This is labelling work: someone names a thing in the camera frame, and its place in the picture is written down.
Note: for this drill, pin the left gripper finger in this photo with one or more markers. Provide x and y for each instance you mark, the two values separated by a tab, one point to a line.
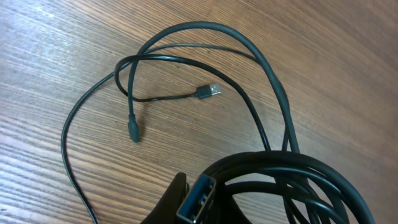
165	212

